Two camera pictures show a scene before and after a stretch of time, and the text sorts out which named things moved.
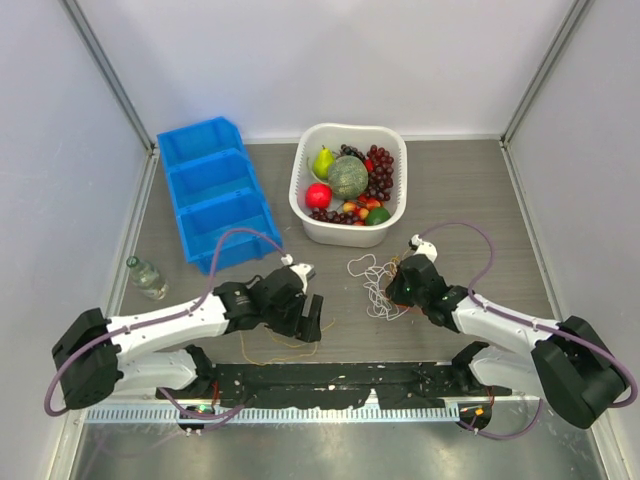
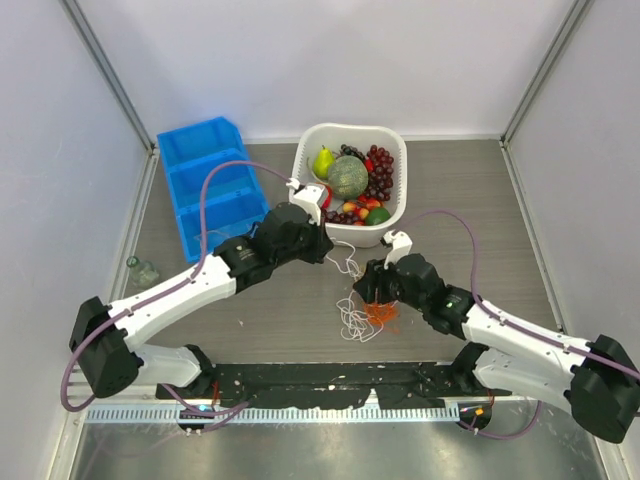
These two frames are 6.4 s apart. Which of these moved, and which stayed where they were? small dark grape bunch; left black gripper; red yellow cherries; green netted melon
Moved: left black gripper
Stayed: small dark grape bunch; red yellow cherries; green netted melon
